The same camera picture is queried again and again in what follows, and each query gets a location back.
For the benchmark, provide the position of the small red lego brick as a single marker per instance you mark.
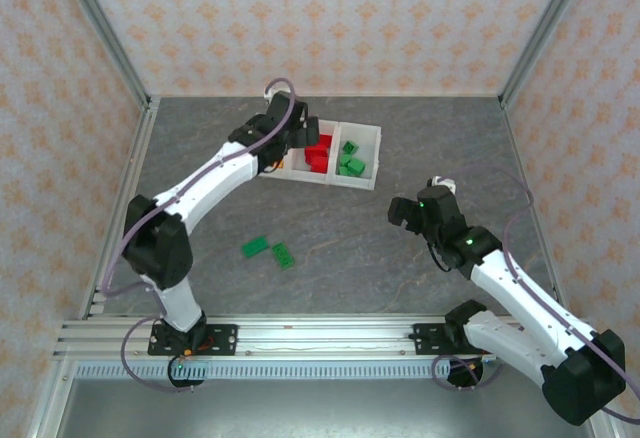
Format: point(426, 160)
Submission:
point(310, 161)

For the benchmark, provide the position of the small green lego brick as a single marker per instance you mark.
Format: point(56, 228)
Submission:
point(350, 147)

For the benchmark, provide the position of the green sloped lego brick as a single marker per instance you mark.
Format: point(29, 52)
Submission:
point(346, 160)
point(344, 170)
point(357, 167)

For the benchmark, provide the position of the green lego brick with holes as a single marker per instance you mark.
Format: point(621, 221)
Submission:
point(283, 255)

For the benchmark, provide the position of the flat green lego plate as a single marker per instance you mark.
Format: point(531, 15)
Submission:
point(255, 246)

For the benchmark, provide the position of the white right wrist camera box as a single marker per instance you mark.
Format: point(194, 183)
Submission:
point(445, 183)

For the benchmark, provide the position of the aluminium side rail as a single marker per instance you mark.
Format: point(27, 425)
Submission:
point(519, 158)
point(131, 158)

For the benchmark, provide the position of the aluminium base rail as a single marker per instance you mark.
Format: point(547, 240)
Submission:
point(325, 338)

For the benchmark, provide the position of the aluminium frame post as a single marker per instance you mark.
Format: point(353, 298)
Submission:
point(103, 28)
point(546, 28)

